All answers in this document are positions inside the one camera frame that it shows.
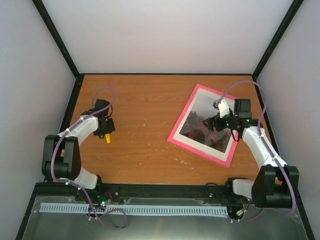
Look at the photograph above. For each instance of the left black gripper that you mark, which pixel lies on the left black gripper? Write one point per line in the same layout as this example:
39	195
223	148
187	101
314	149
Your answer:
112	128

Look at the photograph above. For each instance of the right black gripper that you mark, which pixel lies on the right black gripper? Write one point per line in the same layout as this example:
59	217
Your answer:
211	125

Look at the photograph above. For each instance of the yellow handled screwdriver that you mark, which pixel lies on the yellow handled screwdriver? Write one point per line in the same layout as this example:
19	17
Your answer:
108	138

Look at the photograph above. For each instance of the pink picture frame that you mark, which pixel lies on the pink picture frame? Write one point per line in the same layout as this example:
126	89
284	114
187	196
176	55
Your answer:
191	134

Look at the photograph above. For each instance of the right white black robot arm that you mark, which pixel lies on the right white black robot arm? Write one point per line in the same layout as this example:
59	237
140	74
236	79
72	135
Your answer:
276	181

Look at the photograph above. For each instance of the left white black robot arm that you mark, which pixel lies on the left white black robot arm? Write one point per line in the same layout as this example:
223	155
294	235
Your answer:
61	160

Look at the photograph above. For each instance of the small green lit circuit board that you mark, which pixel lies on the small green lit circuit board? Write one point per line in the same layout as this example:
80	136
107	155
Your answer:
105	202

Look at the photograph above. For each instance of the steel front plate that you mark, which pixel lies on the steel front plate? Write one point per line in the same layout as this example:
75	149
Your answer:
252	225

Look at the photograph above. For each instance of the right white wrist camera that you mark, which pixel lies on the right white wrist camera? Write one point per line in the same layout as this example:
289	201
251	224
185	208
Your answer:
222	106

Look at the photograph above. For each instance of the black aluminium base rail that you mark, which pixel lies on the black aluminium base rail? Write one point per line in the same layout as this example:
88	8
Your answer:
117	193

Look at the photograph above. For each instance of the light blue slotted cable duct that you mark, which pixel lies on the light blue slotted cable duct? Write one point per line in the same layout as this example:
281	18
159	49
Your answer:
136	210

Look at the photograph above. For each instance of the left black corner post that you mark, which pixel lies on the left black corner post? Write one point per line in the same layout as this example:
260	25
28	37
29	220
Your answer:
47	20

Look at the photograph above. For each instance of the black corner post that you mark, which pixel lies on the black corner post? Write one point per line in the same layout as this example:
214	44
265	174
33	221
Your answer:
47	20
283	26

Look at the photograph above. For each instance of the right black corner post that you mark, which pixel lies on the right black corner post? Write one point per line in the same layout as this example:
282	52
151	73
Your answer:
283	26

